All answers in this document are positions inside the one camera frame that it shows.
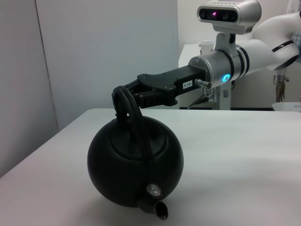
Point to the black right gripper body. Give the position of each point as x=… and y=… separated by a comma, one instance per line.
x=169, y=77

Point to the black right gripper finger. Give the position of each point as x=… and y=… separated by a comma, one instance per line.
x=138, y=86
x=155, y=99

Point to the black round teapot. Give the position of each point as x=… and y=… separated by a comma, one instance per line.
x=131, y=160

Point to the white and silver right robot arm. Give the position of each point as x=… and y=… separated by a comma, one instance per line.
x=254, y=56

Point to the tan skeletal hand model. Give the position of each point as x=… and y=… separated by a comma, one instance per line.
x=280, y=89

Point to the white side desk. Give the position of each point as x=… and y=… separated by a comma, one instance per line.
x=185, y=56

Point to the white curved tray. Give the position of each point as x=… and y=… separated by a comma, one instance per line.
x=287, y=106

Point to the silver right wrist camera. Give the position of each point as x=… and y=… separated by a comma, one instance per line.
x=225, y=14

